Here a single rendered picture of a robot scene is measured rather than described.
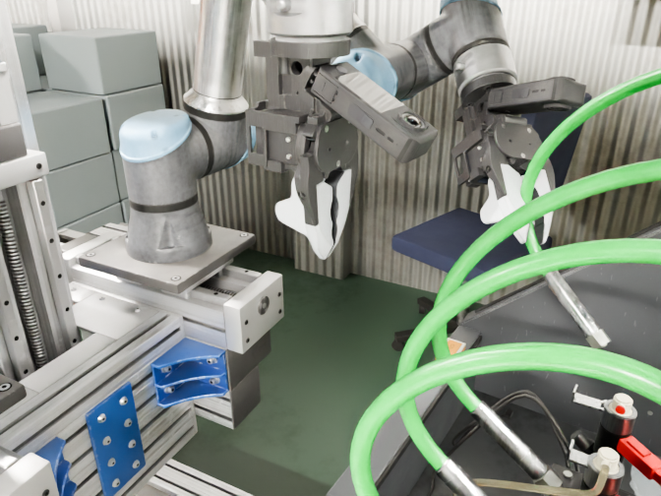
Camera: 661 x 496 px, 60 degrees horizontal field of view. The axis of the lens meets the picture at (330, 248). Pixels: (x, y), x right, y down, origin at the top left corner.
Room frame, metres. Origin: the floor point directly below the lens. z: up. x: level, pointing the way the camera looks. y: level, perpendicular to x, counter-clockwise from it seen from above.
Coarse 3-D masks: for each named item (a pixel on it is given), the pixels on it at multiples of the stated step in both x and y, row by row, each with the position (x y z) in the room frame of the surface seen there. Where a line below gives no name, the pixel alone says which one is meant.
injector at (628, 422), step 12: (600, 420) 0.42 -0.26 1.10; (612, 420) 0.41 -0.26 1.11; (624, 420) 0.40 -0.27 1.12; (576, 432) 0.44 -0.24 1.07; (600, 432) 0.42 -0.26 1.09; (612, 432) 0.41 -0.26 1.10; (624, 432) 0.40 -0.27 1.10; (576, 444) 0.43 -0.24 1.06; (588, 444) 0.42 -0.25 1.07; (600, 444) 0.41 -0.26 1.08; (612, 444) 0.41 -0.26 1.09
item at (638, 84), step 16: (640, 80) 0.53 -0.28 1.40; (656, 80) 0.52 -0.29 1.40; (608, 96) 0.55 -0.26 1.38; (624, 96) 0.54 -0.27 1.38; (576, 112) 0.58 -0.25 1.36; (592, 112) 0.56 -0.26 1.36; (560, 128) 0.59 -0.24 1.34; (544, 144) 0.60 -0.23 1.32; (544, 160) 0.60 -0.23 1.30; (528, 176) 0.61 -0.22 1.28; (528, 192) 0.61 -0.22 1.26; (528, 240) 0.60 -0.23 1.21
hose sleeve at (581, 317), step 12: (552, 276) 0.57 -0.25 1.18; (552, 288) 0.56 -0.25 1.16; (564, 288) 0.56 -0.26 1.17; (564, 300) 0.55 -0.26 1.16; (576, 300) 0.55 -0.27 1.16; (576, 312) 0.54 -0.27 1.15; (588, 312) 0.54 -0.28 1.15; (576, 324) 0.54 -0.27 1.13; (588, 324) 0.53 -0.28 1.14; (588, 336) 0.52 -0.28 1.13
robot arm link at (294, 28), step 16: (272, 0) 0.52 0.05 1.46; (288, 0) 0.51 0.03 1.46; (304, 0) 0.50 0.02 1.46; (320, 0) 0.50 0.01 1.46; (336, 0) 0.51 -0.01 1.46; (352, 0) 0.53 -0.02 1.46; (272, 16) 0.52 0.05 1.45; (288, 16) 0.51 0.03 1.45; (304, 16) 0.50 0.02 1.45; (320, 16) 0.50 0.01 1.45; (336, 16) 0.51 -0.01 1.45; (352, 16) 0.53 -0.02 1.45; (272, 32) 0.52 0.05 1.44; (288, 32) 0.51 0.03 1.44; (304, 32) 0.50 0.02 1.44; (320, 32) 0.50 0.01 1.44; (336, 32) 0.51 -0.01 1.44
